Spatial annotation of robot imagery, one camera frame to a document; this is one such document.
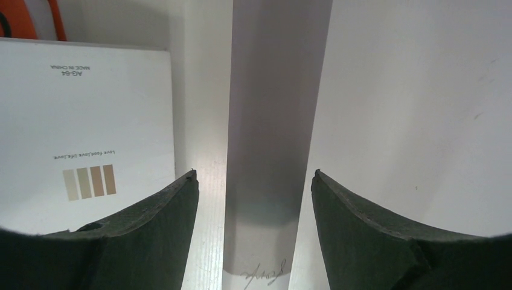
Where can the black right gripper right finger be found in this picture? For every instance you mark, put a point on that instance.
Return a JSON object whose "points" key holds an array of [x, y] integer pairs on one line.
{"points": [[365, 246]]}

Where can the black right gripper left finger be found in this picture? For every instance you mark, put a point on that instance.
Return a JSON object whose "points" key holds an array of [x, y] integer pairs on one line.
{"points": [[144, 246]]}

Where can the white thick book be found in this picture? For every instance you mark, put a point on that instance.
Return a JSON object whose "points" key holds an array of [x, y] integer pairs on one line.
{"points": [[86, 131]]}

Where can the grey notebook with elastic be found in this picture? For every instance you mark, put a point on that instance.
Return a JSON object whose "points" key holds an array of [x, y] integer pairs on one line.
{"points": [[277, 55]]}

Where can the orange book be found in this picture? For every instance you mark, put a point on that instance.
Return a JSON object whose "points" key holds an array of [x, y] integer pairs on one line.
{"points": [[32, 20]]}

